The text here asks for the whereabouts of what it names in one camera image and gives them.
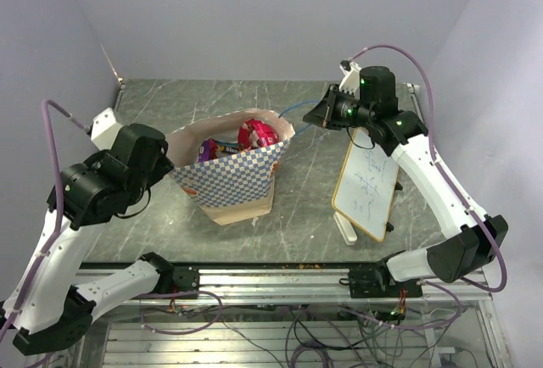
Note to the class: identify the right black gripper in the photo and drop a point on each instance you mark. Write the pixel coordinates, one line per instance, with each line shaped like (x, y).
(324, 113)

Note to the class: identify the pink snack bag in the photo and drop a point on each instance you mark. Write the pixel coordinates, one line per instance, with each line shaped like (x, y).
(254, 134)

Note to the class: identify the checkered paper bag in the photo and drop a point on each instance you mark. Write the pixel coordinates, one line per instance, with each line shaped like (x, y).
(237, 187)

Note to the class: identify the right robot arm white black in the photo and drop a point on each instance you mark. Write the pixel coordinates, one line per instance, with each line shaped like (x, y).
(366, 99)

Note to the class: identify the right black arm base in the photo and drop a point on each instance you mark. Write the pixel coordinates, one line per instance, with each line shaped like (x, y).
(373, 280)

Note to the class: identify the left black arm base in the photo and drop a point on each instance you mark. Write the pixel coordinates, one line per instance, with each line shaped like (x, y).
(174, 281)

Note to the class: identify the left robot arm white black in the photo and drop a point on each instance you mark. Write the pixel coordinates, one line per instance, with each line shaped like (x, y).
(49, 311)

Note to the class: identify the white whiteboard eraser marker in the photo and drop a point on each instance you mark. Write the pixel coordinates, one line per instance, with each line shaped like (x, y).
(346, 229)

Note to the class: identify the purple snack packet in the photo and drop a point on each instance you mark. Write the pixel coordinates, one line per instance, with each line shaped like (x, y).
(207, 151)

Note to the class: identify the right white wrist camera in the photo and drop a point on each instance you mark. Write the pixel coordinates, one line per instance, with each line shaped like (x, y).
(351, 81)

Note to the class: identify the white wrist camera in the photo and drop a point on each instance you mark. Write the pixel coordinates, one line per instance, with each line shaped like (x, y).
(105, 128)
(351, 81)

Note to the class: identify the small whiteboard yellow frame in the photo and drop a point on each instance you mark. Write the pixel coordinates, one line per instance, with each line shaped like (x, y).
(366, 187)

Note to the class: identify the aluminium frame rail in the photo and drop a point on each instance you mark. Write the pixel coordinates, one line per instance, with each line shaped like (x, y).
(296, 286)

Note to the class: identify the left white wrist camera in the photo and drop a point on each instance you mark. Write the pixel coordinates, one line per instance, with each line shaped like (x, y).
(105, 128)

